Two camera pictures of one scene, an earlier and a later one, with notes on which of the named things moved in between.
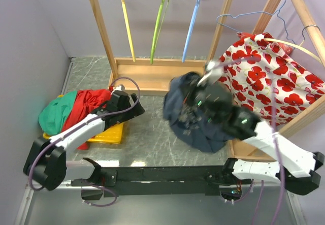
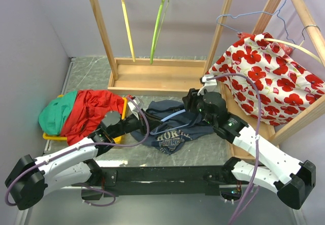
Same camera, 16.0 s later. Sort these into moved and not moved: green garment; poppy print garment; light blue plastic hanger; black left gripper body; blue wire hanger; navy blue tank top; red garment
Moved: navy blue tank top; black left gripper body; light blue plastic hanger
Not moved: green garment; red garment; blue wire hanger; poppy print garment
